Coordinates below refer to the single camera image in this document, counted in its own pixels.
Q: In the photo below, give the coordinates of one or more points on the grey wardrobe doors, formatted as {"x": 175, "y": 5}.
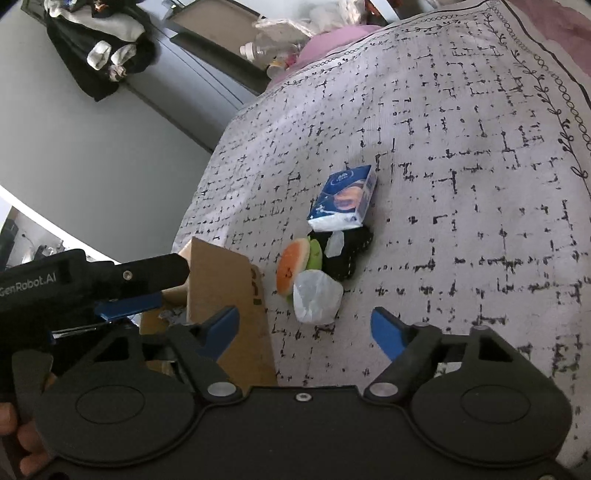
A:
{"x": 195, "y": 97}

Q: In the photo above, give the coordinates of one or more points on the white plastic wrapped item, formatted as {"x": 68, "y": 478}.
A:
{"x": 316, "y": 297}

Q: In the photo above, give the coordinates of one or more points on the clear plastic bottle white cap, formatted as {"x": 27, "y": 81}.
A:
{"x": 262, "y": 49}

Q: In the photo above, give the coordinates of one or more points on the dark clothes pile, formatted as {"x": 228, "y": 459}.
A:
{"x": 101, "y": 43}

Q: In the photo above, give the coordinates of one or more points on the blue tissue pack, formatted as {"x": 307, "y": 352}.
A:
{"x": 344, "y": 200}

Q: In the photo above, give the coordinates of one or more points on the white black patterned bedspread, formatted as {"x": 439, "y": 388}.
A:
{"x": 478, "y": 127}

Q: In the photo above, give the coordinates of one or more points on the brown cardboard box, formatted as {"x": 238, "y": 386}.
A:
{"x": 222, "y": 303}

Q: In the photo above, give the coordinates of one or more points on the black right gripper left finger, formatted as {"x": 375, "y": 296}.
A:
{"x": 198, "y": 347}

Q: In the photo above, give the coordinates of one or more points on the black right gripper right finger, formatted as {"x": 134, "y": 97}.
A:
{"x": 411, "y": 350}

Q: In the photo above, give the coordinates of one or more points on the person's left hand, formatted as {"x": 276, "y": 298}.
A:
{"x": 21, "y": 442}

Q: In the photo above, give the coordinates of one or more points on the burger shaped plush toy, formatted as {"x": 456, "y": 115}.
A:
{"x": 300, "y": 255}

